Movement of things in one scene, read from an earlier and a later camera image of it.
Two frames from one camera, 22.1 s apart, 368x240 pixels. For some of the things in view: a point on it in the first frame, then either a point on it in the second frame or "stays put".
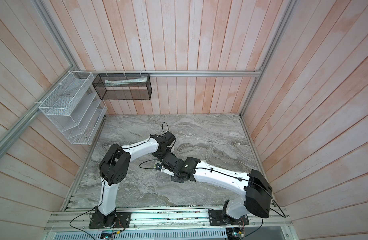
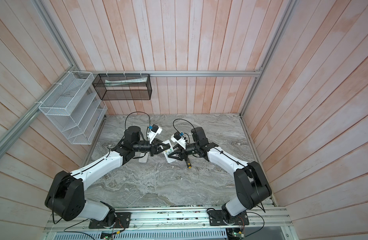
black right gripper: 176,178 -> 174,152
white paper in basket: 113,82 stays put
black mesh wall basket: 123,86 stays put
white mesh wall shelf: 74,107 stays put
